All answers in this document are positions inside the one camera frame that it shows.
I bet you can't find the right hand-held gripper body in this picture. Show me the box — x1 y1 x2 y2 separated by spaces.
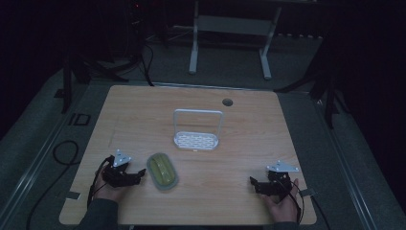
259 160 301 196

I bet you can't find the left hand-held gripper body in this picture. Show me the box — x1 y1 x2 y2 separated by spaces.
101 149 139 188

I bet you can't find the yellow-green soap bar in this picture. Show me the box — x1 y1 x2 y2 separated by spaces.
149 155 176 186

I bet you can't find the person's right hand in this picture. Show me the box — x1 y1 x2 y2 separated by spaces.
260 177 302 223

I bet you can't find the person's left hand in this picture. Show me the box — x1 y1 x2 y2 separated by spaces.
93 165 129 204

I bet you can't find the black tripod stand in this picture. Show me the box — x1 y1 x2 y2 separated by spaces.
273 28 350 130
59 0 155 115

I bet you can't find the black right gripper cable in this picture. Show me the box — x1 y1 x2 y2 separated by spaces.
279 177 306 224

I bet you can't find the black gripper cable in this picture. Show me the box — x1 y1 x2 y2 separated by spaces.
86 155 113 209
279 177 306 224

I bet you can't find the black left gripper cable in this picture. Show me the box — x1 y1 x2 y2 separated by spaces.
86 155 113 209

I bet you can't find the black floor cable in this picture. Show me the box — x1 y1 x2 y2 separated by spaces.
25 139 80 230

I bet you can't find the white rack with handle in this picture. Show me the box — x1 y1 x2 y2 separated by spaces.
172 108 224 151

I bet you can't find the white metal desk frame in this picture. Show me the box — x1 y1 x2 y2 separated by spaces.
188 0 283 81

